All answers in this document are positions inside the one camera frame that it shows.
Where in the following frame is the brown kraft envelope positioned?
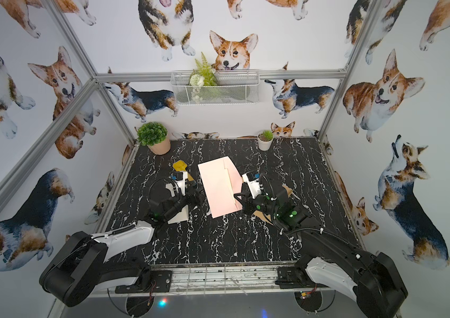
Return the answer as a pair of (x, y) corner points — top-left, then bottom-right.
(252, 185), (294, 225)

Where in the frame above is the pink envelope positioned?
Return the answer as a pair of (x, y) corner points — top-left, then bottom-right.
(198, 156), (243, 218)

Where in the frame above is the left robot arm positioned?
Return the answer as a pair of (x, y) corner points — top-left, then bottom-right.
(39, 179), (206, 307)

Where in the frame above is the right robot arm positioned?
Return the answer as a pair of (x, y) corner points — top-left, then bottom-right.
(234, 172), (409, 317)

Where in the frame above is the white envelope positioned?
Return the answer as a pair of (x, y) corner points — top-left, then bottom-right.
(168, 205), (189, 224)

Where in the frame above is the yellow toy shovel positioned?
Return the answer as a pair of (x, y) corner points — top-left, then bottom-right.
(173, 160), (194, 181)

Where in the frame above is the small plant in white pot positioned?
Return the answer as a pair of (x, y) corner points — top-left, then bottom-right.
(257, 130), (274, 151)

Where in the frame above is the green plant in terracotta pot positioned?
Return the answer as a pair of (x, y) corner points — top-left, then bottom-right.
(137, 122), (171, 155)

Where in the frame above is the fern and white flower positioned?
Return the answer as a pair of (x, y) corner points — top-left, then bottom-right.
(189, 53), (220, 103)

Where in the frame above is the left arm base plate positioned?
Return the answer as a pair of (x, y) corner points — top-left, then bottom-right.
(115, 270), (173, 294)

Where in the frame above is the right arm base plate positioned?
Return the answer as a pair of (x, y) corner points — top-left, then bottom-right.
(275, 266), (326, 291)

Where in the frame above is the white wire wall basket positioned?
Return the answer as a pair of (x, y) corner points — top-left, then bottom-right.
(171, 70), (260, 105)

